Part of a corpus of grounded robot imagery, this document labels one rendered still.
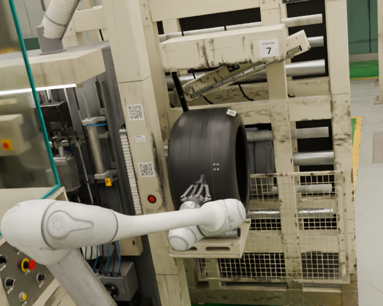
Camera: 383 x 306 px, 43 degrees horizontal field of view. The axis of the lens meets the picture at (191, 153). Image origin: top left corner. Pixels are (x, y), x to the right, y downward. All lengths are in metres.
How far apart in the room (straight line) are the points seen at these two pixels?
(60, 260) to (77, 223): 0.22
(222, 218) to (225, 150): 0.52
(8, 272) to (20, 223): 0.64
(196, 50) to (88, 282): 1.30
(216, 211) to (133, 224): 0.32
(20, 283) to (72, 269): 0.61
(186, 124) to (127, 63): 0.38
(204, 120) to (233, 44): 0.42
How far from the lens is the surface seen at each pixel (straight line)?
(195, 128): 2.14
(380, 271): 3.65
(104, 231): 1.31
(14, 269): 2.03
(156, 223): 1.49
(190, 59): 2.41
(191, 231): 1.71
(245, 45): 2.35
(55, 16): 2.67
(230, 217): 1.64
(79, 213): 1.26
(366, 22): 11.27
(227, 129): 2.13
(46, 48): 2.72
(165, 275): 2.62
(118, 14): 2.21
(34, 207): 1.36
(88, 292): 1.55
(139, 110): 2.26
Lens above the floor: 2.01
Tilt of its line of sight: 19 degrees down
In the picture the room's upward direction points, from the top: 9 degrees counter-clockwise
